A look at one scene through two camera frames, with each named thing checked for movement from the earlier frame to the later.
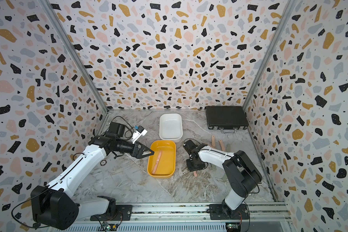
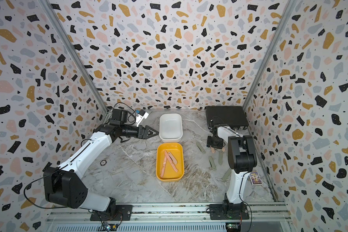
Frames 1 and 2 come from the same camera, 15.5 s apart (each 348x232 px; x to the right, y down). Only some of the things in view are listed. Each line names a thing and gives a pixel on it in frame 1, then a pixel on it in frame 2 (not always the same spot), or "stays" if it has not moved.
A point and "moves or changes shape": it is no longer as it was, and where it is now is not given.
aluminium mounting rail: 195,217 stays
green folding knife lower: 213,166 stays
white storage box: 171,127 stays
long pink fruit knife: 159,157 -> 165,163
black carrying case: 228,119 stays
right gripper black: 190,168 -> 219,146
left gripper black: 139,154 -> 140,135
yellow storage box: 162,164 moves or changes shape
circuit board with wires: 109,227 stays
